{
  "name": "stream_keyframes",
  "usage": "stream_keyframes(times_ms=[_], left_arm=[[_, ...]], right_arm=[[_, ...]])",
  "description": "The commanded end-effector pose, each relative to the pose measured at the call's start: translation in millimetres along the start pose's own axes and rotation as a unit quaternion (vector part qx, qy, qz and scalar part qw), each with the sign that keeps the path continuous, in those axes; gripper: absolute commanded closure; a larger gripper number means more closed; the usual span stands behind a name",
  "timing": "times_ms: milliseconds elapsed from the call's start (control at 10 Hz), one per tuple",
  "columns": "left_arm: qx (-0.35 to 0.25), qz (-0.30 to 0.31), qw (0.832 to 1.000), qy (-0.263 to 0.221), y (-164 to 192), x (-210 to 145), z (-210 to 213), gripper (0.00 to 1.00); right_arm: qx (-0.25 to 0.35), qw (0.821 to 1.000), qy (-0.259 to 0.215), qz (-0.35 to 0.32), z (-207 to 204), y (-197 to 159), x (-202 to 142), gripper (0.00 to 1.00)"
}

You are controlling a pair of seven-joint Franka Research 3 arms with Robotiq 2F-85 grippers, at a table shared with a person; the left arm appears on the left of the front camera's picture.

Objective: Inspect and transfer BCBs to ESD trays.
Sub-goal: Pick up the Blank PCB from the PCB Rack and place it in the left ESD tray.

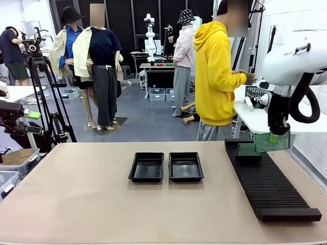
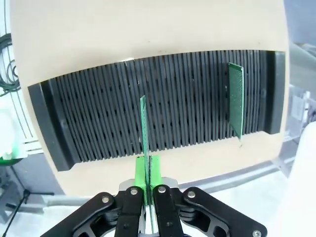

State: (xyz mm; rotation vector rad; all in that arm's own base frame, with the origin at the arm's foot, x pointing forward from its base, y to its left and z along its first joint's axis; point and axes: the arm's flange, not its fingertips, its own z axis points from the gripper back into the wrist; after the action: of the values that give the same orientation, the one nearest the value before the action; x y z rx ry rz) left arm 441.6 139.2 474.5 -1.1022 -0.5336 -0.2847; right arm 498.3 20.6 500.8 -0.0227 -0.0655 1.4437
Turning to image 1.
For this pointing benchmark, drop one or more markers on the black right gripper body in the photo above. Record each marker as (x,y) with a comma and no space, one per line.
(277,114)

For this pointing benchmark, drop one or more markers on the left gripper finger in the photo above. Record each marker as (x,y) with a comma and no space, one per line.
(30,130)
(32,114)

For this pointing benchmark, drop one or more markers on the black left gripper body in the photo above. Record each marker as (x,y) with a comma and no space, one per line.
(10,113)

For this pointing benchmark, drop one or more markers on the green mesh sheet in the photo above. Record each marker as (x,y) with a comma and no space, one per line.
(283,143)

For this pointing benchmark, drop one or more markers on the black ESD tray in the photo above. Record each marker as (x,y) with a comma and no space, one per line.
(186,173)
(146,173)

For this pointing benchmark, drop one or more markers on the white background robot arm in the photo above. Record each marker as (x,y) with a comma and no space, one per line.
(149,33)

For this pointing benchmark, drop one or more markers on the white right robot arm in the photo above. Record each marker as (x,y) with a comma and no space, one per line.
(288,63)

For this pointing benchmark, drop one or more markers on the yellow-sleeved right forearm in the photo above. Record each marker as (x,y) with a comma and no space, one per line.
(236,83)

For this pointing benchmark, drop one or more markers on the person's right hand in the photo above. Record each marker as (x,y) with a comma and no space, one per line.
(251,78)

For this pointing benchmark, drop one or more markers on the person's left hand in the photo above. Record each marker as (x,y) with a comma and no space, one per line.
(238,72)

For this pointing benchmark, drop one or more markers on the black bag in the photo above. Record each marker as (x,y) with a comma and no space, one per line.
(38,143)

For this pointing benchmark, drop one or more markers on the white table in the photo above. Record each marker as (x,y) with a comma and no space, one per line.
(23,90)
(255,120)

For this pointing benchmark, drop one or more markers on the clear bin with cardboard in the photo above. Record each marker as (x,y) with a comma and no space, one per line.
(23,163)

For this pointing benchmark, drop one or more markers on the clear storage box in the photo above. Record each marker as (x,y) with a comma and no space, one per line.
(69,94)
(169,94)
(157,94)

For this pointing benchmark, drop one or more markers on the black slotted board rack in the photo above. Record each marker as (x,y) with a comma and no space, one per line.
(268,183)

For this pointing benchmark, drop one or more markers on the clear lidded bin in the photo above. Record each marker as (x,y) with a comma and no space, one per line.
(7,178)

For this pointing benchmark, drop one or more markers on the person in navy shirt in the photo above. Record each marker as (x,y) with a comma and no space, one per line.
(10,51)

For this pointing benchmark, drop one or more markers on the black boom stand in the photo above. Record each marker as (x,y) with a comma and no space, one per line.
(251,50)

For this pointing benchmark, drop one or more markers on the person in yellow hoodie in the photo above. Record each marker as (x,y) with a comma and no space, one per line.
(212,76)

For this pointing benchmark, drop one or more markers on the black light stand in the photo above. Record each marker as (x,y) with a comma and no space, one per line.
(272,35)

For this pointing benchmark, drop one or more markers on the mannequin black hat beige coat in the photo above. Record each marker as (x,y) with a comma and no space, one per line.
(69,43)

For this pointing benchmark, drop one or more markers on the loose mannequin leg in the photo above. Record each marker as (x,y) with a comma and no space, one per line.
(189,107)
(191,118)

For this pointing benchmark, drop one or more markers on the white board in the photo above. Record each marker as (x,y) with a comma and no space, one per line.
(29,29)

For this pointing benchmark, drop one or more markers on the mannequin navy top grey trousers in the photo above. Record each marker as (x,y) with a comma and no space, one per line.
(104,46)

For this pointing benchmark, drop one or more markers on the grey step stool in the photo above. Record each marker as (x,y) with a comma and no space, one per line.
(126,71)

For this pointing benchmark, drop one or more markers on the mannequin pink fleece patterned hat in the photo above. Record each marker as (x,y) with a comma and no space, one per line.
(184,48)

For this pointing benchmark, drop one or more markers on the white computer case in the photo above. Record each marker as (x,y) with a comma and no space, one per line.
(142,79)

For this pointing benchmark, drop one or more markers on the person in black clothes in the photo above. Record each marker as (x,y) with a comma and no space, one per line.
(170,44)

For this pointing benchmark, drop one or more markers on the wooden-top background table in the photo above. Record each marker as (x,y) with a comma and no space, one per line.
(153,65)

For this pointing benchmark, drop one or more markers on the black camera tripod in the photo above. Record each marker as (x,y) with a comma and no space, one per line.
(33,47)

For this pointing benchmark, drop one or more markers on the dark mannequin base plate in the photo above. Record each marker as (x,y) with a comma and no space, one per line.
(120,121)

